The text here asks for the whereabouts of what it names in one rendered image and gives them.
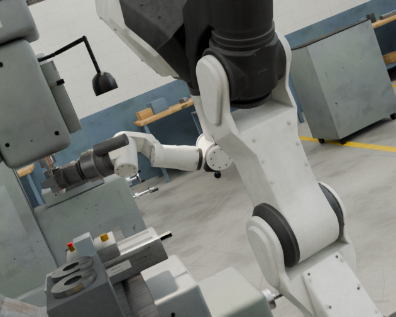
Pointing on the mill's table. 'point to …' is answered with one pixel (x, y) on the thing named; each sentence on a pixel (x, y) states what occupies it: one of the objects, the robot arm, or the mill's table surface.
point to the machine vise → (131, 256)
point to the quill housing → (22, 106)
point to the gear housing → (9, 22)
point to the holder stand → (82, 290)
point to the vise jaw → (107, 248)
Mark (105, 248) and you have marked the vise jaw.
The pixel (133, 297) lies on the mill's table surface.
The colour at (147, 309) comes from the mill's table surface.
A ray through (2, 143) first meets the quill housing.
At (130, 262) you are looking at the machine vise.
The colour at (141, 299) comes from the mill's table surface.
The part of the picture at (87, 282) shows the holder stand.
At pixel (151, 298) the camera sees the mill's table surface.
